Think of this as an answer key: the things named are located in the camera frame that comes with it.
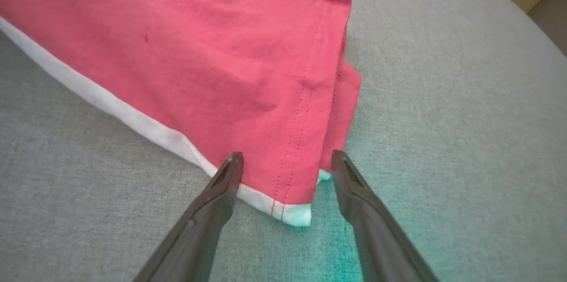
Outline large grey sofa seat cushion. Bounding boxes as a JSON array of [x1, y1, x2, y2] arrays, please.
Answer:
[[0, 0, 567, 282]]

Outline red shorts with white stripe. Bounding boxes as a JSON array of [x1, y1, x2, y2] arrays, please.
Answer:
[[0, 0, 362, 228]]

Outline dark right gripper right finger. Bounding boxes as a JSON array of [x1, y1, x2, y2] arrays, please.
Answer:
[[331, 149, 439, 282]]

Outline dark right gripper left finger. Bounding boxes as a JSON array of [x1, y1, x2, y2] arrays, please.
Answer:
[[133, 151, 245, 282]]

